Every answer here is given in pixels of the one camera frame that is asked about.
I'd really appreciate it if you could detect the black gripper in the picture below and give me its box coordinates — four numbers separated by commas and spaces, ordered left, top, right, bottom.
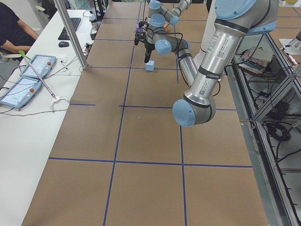
144, 35, 155, 63

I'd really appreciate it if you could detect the light blue foam block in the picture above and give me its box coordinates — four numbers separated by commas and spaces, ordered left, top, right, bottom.
145, 60, 155, 72

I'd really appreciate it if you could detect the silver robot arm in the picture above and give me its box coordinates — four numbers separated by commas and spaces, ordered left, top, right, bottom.
144, 0, 278, 127
147, 0, 192, 27

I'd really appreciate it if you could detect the purple foam block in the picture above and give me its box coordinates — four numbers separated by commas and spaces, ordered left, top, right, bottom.
136, 25, 143, 32

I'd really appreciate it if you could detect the metal cup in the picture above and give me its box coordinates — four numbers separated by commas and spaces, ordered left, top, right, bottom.
90, 22, 98, 34

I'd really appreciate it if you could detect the black keyboard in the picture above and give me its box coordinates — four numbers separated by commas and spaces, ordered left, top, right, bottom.
57, 17, 82, 40

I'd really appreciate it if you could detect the black computer mouse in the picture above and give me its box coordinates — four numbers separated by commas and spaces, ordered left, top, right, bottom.
58, 41, 69, 48

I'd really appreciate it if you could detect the stack of books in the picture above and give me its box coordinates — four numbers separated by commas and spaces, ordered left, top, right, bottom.
238, 47, 273, 74

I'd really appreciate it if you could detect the upper teach pendant tablet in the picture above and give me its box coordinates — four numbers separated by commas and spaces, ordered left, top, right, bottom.
20, 54, 56, 79

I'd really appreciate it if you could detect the teach pendant tablet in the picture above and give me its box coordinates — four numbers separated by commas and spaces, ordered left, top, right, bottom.
0, 77, 42, 109
20, 54, 56, 79

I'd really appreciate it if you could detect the metal rod green tip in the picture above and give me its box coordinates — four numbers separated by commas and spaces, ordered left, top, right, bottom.
18, 50, 57, 101

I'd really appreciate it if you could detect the lower teach pendant tablet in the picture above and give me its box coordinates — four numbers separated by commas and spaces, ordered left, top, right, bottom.
0, 77, 42, 109

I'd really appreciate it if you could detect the person in black shirt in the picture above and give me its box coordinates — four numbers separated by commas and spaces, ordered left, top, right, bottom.
0, 2, 39, 54

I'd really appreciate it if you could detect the wrist black camera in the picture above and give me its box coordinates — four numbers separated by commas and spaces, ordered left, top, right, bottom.
138, 20, 149, 28
134, 32, 146, 46

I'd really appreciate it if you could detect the aluminium frame post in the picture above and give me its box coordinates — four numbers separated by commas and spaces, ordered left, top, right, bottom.
54, 0, 88, 69

